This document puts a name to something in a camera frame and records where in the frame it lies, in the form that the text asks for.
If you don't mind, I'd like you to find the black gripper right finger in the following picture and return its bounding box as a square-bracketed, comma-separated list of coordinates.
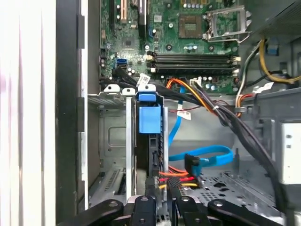
[166, 178, 284, 226]

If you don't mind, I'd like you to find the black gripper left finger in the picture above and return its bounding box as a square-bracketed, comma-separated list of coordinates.
[76, 178, 158, 226]

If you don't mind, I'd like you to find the hard disk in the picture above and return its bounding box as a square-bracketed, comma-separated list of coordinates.
[135, 91, 170, 179]

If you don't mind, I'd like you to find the silver disk bay cage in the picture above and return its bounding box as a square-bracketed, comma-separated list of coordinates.
[87, 84, 170, 226]

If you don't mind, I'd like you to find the grey optical drive cage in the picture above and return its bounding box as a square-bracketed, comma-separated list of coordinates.
[239, 88, 301, 189]

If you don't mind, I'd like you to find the black PC case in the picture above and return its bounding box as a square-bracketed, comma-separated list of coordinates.
[55, 0, 301, 226]

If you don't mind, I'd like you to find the black RAM slot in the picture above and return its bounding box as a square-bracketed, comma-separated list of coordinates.
[154, 53, 237, 58]
[154, 57, 237, 63]
[150, 63, 238, 68]
[150, 68, 238, 74]

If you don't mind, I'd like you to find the green motherboard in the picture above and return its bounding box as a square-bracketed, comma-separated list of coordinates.
[100, 0, 243, 95]

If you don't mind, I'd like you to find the metal locking lever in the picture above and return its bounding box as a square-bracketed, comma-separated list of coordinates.
[204, 32, 250, 43]

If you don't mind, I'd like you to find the CPU socket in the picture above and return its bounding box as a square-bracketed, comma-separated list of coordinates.
[178, 15, 203, 40]

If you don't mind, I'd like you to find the black graphics card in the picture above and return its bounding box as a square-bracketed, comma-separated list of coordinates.
[137, 0, 150, 40]

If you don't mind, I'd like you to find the black expansion slot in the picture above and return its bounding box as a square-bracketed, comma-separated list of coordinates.
[110, 0, 118, 29]

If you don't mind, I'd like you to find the white expansion slot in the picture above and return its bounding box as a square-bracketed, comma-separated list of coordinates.
[120, 0, 127, 24]

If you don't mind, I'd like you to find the silver socket cover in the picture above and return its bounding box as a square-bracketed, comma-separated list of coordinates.
[203, 4, 250, 40]

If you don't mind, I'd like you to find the grey power supply unit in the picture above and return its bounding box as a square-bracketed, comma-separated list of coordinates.
[246, 0, 301, 43]

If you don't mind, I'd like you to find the multicolour disk power wire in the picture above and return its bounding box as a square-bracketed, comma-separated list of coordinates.
[158, 164, 203, 190]

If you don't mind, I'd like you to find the blue flat data wire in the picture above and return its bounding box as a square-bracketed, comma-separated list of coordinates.
[168, 83, 236, 184]

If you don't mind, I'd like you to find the black cable bundle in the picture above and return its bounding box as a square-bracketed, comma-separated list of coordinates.
[112, 65, 290, 208]

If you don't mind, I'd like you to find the red white thin wire bundle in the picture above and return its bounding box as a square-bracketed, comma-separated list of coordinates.
[235, 81, 276, 118]

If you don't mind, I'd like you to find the orange yellow wire bundle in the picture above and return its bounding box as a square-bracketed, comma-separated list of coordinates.
[166, 79, 219, 113]

